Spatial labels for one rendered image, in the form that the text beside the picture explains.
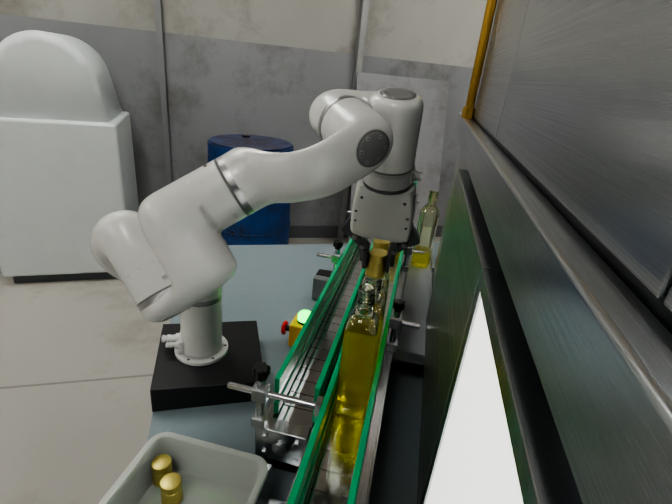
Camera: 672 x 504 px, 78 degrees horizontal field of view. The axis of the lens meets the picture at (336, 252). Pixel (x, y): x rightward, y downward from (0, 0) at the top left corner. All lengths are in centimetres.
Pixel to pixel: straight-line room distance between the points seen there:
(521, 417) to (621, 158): 14
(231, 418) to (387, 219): 58
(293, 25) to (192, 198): 317
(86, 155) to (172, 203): 245
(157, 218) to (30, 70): 251
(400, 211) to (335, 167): 19
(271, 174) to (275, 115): 312
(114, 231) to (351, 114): 36
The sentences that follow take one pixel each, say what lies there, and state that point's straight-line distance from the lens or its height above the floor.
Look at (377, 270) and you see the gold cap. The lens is 74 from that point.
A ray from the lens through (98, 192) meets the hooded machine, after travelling 303.
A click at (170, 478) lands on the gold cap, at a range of 85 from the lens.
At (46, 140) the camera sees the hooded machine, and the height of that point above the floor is 94.
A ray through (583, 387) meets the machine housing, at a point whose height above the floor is 137.
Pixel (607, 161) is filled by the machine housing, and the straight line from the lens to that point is 28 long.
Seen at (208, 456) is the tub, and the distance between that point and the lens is 86.
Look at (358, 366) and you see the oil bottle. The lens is 76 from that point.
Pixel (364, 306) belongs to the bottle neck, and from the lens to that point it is 71.
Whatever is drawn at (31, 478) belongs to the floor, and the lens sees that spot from 207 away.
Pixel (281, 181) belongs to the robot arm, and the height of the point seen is 134.
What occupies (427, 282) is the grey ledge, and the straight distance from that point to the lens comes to 136.
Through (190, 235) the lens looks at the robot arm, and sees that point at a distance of 54.
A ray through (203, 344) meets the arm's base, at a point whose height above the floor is 86.
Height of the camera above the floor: 147
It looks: 24 degrees down
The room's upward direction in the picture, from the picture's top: 6 degrees clockwise
